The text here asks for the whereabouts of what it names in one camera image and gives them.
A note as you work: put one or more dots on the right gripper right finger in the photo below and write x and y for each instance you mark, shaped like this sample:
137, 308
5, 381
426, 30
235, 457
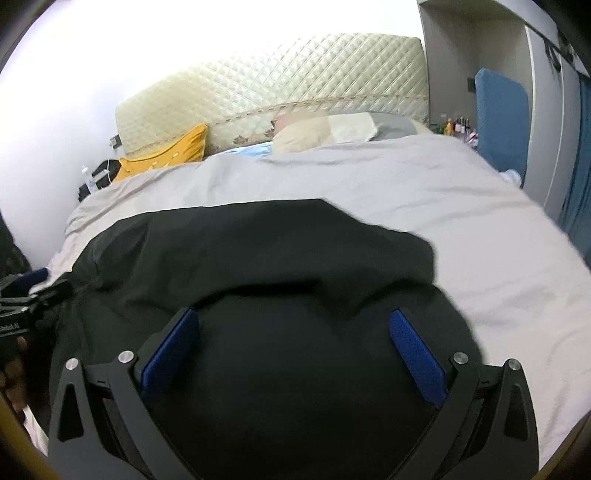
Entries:
484, 425

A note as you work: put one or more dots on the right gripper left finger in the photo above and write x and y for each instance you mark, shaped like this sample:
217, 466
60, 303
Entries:
75, 447

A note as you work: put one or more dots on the black puffer jacket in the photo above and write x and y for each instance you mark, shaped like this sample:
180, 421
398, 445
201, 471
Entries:
291, 373

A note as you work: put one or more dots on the person left hand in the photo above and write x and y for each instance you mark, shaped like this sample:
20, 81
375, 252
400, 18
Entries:
13, 382

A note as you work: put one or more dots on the white spray bottle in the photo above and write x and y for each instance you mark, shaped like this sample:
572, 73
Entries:
89, 180

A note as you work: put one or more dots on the black bag on nightstand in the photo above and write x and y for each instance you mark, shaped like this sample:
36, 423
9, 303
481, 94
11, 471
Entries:
104, 175

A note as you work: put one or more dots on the grey bed cover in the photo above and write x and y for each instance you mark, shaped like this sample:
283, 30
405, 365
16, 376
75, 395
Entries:
504, 263

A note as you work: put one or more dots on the yellow cushion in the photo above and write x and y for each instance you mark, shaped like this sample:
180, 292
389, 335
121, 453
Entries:
189, 148

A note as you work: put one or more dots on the blue curtain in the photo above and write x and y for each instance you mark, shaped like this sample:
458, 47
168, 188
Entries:
575, 219

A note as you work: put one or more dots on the cream quilted headboard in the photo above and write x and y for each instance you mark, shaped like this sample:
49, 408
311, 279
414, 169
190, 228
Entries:
238, 99

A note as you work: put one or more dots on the bottles on shelf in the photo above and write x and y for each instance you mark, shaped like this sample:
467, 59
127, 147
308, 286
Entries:
458, 127

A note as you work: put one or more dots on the beige grey pillow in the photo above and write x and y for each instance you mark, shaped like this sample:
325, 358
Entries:
299, 131

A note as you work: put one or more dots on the grey wardrobe cabinet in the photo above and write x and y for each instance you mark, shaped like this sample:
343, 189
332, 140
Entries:
519, 40

